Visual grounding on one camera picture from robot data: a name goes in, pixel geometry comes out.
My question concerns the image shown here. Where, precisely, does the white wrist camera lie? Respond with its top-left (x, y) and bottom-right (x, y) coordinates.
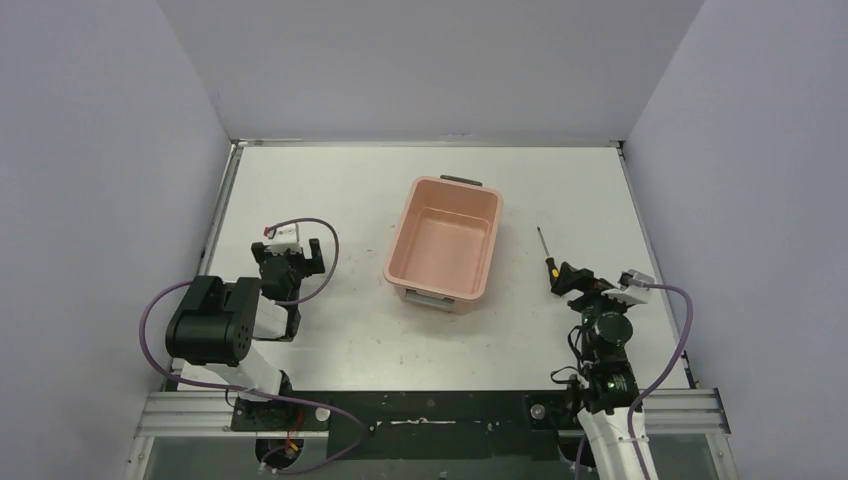
top-left (263, 223), bottom-right (303, 255)
top-left (601, 269), bottom-right (654, 307)

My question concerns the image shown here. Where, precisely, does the black yellow screwdriver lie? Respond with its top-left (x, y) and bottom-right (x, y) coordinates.
top-left (536, 226), bottom-right (559, 287)

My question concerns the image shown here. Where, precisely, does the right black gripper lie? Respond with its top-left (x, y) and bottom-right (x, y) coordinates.
top-left (553, 263), bottom-right (635, 363)

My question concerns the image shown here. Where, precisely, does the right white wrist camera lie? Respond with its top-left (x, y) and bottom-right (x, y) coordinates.
top-left (601, 269), bottom-right (654, 307)

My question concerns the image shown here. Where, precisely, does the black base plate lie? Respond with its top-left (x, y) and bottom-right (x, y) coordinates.
top-left (230, 389), bottom-right (587, 461)

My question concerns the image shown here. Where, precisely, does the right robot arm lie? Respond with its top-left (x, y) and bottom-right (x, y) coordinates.
top-left (545, 257), bottom-right (656, 479)

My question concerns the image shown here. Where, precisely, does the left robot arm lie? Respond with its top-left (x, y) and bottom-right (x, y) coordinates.
top-left (165, 238), bottom-right (326, 431)

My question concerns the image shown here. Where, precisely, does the aluminium front rail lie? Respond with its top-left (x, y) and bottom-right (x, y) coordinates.
top-left (135, 389), bottom-right (731, 439)

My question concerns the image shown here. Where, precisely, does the pink plastic bin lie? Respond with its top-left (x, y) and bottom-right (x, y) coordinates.
top-left (383, 175), bottom-right (503, 314)

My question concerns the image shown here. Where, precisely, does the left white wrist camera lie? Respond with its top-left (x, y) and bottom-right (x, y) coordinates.
top-left (263, 223), bottom-right (303, 255)

